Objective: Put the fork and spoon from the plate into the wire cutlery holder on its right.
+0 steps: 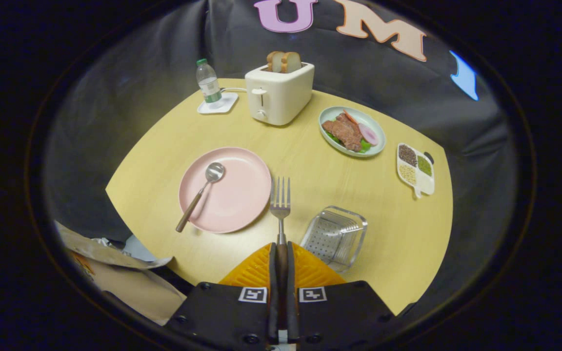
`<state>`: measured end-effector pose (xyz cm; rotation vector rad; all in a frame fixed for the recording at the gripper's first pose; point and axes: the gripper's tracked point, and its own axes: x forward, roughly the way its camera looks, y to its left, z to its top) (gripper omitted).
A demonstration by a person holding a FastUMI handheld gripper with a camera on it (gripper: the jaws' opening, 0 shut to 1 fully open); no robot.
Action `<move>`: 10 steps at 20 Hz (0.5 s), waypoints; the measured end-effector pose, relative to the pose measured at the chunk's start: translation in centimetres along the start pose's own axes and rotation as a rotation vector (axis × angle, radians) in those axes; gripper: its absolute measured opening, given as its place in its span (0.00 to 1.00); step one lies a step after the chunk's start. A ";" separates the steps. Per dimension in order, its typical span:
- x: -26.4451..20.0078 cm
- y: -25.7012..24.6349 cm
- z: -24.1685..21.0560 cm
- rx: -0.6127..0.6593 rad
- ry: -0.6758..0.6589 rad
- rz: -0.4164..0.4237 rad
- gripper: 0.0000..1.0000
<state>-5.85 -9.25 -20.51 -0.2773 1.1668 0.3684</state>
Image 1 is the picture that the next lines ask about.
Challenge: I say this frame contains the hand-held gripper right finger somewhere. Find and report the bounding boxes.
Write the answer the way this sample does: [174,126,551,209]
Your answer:
[286,241,396,351]

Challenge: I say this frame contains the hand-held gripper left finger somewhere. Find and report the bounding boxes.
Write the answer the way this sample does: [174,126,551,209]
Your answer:
[164,242,281,351]

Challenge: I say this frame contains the wooden-handled metal fork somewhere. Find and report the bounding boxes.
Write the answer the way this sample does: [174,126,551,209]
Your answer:
[269,176,292,337]

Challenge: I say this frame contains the wooden-handled metal spoon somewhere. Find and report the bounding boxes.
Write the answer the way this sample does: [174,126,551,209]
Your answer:
[176,162,226,233]

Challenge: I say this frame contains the clear plastic cutlery tray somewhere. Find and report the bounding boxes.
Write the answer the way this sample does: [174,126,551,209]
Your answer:
[301,205,368,272]

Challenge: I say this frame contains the pink plate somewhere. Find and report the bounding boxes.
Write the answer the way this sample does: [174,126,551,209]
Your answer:
[179,147,272,234]

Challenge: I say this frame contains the brown cardboard box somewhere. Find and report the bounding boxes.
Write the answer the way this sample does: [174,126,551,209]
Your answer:
[56,220,187,326]

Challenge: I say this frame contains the green lettuce leaf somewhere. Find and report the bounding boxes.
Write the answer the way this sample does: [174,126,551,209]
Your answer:
[325,129,372,153]

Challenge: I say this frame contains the brown meat slices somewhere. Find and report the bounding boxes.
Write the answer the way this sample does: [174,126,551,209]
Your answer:
[322,113,363,152]

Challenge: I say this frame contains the white divided grain dish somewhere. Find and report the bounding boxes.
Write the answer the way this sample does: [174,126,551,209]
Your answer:
[397,142,436,199]

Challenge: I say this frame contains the pink ham slice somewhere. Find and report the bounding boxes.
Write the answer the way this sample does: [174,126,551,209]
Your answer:
[358,123,379,146]

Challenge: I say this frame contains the pale green oval plate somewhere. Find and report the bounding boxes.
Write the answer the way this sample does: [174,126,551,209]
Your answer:
[319,106,387,158]

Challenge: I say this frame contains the white square coaster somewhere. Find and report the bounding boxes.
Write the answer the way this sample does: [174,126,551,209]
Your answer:
[197,92,239,115]

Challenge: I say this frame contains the white toaster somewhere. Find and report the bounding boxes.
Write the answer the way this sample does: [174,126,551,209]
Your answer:
[245,62,315,126]

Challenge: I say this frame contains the clear water bottle green cap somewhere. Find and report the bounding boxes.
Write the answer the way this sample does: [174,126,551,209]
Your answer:
[196,58,223,104]

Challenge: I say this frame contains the toasted bread slice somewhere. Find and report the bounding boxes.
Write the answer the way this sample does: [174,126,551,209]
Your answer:
[281,52,302,74]
[267,51,285,73]

